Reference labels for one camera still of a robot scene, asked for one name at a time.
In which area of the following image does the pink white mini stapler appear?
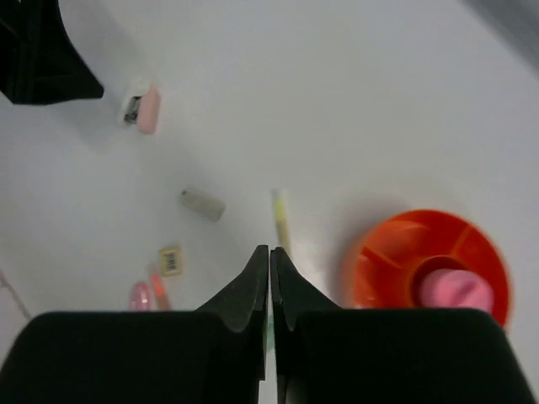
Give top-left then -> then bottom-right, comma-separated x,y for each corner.
117,78 -> 162,135

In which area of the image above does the orange highlighter pen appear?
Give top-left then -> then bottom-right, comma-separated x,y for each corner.
147,263 -> 171,311

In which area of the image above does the pink glue bottle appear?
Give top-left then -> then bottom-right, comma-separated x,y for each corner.
419,268 -> 494,313

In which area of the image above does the green capped marker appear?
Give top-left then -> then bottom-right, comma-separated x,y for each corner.
180,188 -> 226,222

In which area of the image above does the yellow green highlighter pen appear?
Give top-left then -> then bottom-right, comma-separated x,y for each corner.
266,189 -> 291,352

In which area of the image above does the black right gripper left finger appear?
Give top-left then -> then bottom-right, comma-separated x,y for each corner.
1,245 -> 269,403

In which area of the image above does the pink transparent case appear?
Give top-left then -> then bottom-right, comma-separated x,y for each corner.
129,281 -> 152,311

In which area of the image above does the orange round desk organizer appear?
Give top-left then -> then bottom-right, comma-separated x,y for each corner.
342,210 -> 512,327

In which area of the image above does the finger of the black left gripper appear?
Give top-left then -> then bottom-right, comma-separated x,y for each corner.
1,0 -> 104,104

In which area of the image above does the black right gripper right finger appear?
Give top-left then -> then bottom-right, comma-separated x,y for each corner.
270,248 -> 535,403

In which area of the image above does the yellow eraser with barcode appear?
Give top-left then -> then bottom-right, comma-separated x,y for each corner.
158,246 -> 183,277

